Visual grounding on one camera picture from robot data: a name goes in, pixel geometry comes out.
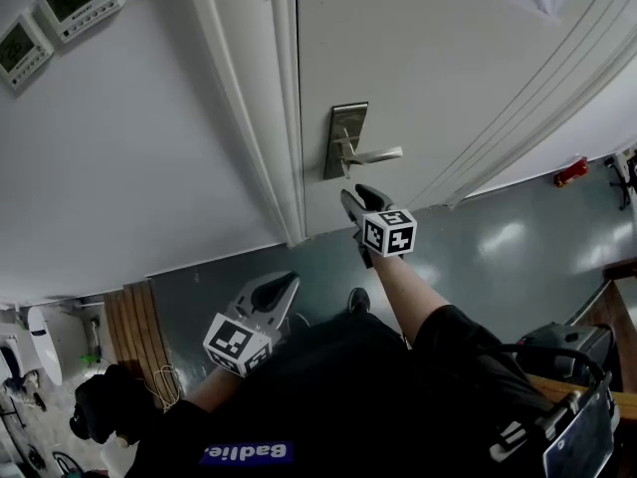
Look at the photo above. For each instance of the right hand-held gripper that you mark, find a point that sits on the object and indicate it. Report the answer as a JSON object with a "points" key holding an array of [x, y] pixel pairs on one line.
{"points": [[393, 237]]}

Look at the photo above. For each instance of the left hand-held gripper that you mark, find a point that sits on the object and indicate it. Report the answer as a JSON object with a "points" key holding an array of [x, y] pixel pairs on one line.
{"points": [[231, 341]]}

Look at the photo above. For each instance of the person's left forearm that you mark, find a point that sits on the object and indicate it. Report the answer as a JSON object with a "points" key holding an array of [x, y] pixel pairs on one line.
{"points": [[211, 391]]}

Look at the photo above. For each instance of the person's right forearm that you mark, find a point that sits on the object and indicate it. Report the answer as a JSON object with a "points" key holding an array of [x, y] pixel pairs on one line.
{"points": [[408, 297]]}

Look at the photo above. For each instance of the white panelled door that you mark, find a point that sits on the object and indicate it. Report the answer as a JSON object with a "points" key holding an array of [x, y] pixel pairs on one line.
{"points": [[423, 77]]}

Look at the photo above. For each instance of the person's left shoe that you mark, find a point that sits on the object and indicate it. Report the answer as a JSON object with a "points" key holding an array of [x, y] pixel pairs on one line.
{"points": [[298, 321]]}

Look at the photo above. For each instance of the person's shoe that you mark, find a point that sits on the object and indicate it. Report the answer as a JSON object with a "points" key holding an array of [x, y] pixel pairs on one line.
{"points": [[359, 301], [298, 321]]}

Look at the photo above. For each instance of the steel lock plate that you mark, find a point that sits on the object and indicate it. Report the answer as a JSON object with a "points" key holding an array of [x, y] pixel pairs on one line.
{"points": [[348, 120]]}

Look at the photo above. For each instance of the person's right shoe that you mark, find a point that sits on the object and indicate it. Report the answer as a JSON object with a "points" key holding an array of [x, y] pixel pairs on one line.
{"points": [[359, 301]]}

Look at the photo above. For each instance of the wooden slat panel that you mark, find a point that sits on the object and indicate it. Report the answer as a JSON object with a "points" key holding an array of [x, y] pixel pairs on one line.
{"points": [[132, 331]]}

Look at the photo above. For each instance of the small green item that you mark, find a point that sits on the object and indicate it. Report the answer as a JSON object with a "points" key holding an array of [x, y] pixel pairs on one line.
{"points": [[89, 360]]}

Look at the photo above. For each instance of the black backpack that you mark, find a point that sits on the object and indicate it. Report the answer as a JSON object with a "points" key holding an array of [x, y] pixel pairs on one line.
{"points": [[109, 406]]}

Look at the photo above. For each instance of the small red device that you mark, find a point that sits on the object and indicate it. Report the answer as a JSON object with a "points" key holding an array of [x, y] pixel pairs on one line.
{"points": [[571, 172]]}

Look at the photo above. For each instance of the white oval board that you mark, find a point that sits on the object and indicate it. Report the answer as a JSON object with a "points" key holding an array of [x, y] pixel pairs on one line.
{"points": [[45, 346]]}

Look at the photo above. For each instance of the black equipment case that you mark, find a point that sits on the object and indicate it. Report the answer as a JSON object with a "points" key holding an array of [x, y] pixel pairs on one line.
{"points": [[562, 346]]}

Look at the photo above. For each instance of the chest-mounted phone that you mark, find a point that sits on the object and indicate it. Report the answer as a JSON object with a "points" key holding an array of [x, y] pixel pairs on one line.
{"points": [[582, 431]]}

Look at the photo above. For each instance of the wooden furniture frame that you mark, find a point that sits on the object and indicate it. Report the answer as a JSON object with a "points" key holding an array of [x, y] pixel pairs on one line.
{"points": [[622, 307]]}

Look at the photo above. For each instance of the white wall thermostat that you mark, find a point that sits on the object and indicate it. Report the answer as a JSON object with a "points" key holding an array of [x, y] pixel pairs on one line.
{"points": [[77, 0], [20, 50]]}

